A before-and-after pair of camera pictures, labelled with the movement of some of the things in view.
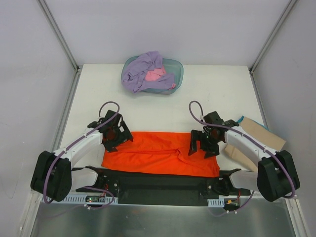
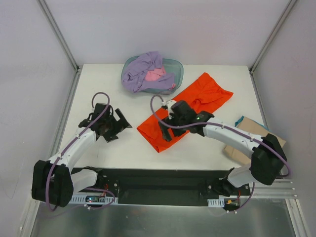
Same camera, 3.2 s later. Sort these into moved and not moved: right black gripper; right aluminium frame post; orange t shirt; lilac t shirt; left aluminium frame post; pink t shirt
Moved: orange t shirt; right black gripper
Not moved: pink t shirt; left aluminium frame post; right aluminium frame post; lilac t shirt
